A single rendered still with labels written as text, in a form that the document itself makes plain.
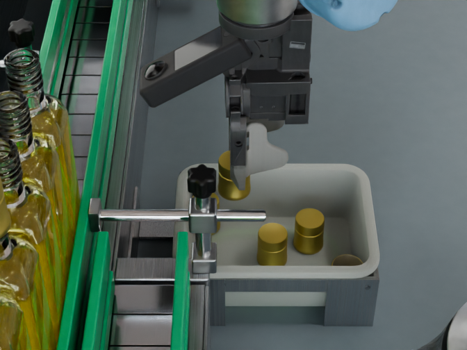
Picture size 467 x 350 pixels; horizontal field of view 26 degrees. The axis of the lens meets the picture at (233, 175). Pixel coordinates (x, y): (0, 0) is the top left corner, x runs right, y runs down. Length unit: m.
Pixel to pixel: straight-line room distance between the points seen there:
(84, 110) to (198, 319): 0.35
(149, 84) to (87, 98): 0.27
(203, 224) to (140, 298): 0.10
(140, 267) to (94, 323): 0.16
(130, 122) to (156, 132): 0.18
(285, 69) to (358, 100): 0.48
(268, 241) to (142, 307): 0.21
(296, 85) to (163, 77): 0.13
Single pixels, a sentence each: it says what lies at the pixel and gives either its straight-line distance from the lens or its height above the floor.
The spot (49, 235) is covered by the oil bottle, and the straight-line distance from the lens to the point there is 0.83.
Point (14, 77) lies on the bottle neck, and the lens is 0.86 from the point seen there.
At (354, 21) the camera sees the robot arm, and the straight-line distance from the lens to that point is 0.80.
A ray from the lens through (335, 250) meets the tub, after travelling 1.20.
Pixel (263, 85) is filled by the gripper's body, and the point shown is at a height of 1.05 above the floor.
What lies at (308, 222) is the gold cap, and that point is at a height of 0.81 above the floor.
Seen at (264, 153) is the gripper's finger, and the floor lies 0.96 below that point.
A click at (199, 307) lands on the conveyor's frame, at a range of 0.99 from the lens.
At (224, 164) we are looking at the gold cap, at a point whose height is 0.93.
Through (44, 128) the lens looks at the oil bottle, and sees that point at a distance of 0.88.
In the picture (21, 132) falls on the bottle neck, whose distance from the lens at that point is 0.83.
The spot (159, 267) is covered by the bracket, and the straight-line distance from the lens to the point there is 1.02.
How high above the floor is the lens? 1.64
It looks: 43 degrees down
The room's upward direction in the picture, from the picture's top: straight up
